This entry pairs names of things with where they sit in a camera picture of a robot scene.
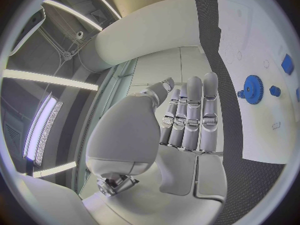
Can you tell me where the cream rounded pillar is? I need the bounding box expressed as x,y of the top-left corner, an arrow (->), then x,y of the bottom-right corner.
80,0 -> 205,74

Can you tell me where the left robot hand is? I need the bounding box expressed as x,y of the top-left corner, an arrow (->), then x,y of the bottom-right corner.
81,72 -> 229,225

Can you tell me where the blue gear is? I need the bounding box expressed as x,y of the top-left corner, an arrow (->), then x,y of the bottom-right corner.
242,74 -> 265,105

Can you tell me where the blue plug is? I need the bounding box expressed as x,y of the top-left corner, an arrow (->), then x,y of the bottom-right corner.
280,53 -> 295,76

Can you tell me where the white task board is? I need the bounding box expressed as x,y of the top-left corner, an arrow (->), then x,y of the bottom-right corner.
216,0 -> 300,165

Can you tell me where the glowing light bar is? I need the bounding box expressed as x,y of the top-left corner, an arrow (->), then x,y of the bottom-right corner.
21,91 -> 65,168

